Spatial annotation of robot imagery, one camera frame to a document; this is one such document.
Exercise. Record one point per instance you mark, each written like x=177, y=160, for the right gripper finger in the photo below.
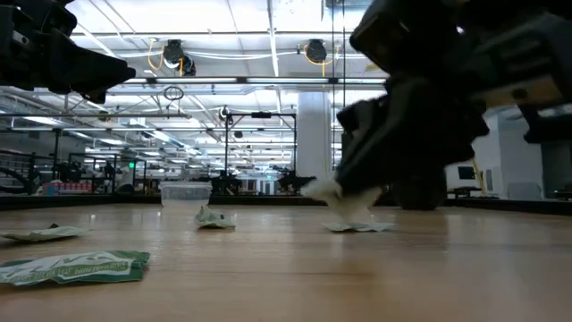
x=424, y=134
x=364, y=116

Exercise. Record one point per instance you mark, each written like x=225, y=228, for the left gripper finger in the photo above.
x=85, y=80
x=58, y=40

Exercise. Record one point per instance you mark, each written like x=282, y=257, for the pale green white packet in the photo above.
x=362, y=205
x=44, y=233
x=212, y=220
x=357, y=227

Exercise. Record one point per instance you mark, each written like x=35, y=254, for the green packet with white band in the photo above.
x=76, y=268

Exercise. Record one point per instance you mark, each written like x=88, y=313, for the black background robot arm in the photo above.
x=290, y=181
x=225, y=184

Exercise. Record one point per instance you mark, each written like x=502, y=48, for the white building column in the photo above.
x=313, y=134

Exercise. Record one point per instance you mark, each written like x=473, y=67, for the small black background monitor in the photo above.
x=466, y=173

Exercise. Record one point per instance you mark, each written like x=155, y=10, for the red boxes row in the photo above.
x=71, y=187

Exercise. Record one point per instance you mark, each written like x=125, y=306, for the small black ceiling reel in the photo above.
x=224, y=113

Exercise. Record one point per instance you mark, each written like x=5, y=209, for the clear rectangular plastic container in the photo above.
x=185, y=194

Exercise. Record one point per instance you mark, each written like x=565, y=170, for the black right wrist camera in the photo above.
x=402, y=36

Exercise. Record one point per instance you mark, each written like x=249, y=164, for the black background frame rig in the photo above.
x=261, y=115

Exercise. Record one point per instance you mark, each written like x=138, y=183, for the black aluminium table frame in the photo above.
x=268, y=201

